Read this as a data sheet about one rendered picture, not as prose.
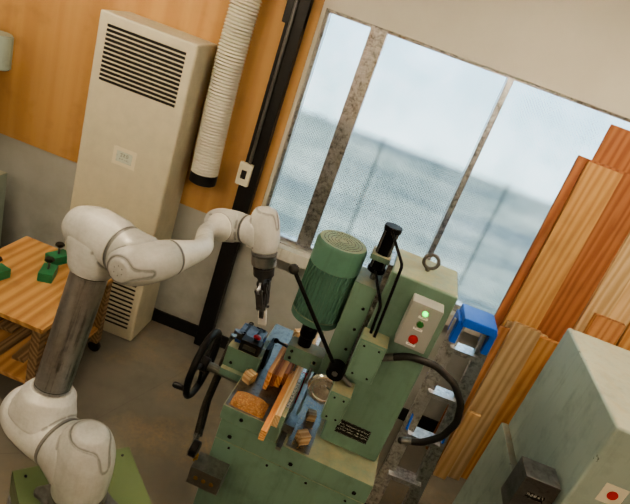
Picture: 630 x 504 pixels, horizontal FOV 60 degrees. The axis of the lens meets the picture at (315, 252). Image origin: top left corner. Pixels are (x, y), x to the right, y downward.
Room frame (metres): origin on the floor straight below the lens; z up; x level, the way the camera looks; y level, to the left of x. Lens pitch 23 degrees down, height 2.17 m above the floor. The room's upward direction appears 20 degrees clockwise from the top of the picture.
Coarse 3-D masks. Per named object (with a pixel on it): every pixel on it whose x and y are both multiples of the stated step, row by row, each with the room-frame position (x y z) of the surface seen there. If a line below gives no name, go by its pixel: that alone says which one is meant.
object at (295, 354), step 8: (296, 344) 1.70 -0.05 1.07; (312, 344) 1.73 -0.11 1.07; (288, 352) 1.68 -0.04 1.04; (296, 352) 1.68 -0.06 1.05; (304, 352) 1.67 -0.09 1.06; (312, 352) 1.68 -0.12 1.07; (320, 352) 1.70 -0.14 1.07; (288, 360) 1.68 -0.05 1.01; (296, 360) 1.68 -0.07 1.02; (304, 360) 1.67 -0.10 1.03; (312, 360) 1.67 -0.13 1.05; (320, 360) 1.67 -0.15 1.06
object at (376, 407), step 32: (416, 256) 1.77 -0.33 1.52; (384, 288) 1.59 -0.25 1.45; (416, 288) 1.57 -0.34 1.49; (448, 288) 1.60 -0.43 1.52; (384, 320) 1.58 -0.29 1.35; (416, 352) 1.56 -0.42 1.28; (384, 384) 1.57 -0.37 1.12; (352, 416) 1.57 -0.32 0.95; (384, 416) 1.56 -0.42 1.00; (352, 448) 1.57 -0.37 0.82
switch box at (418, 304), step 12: (420, 300) 1.53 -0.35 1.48; (432, 300) 1.56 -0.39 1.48; (408, 312) 1.51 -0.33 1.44; (420, 312) 1.51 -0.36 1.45; (432, 312) 1.51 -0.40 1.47; (408, 324) 1.51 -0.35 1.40; (432, 324) 1.50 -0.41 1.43; (396, 336) 1.52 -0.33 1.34; (408, 336) 1.51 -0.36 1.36; (420, 336) 1.51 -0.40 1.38; (420, 348) 1.50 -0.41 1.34
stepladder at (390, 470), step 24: (456, 312) 2.34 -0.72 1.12; (480, 312) 2.34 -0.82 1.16; (456, 336) 2.24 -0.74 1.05; (480, 336) 2.29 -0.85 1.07; (480, 360) 2.26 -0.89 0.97; (432, 384) 2.23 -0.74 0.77; (408, 432) 2.17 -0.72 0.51; (432, 456) 2.18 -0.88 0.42; (384, 480) 2.15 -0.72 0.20; (408, 480) 2.13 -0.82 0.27
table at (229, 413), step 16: (272, 336) 1.95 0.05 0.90; (288, 336) 1.99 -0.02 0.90; (272, 352) 1.84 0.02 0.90; (224, 368) 1.68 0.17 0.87; (240, 384) 1.59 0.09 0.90; (256, 384) 1.62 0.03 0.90; (272, 400) 1.57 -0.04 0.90; (224, 416) 1.46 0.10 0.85; (240, 416) 1.46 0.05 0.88; (256, 432) 1.45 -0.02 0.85; (272, 432) 1.44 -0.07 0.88
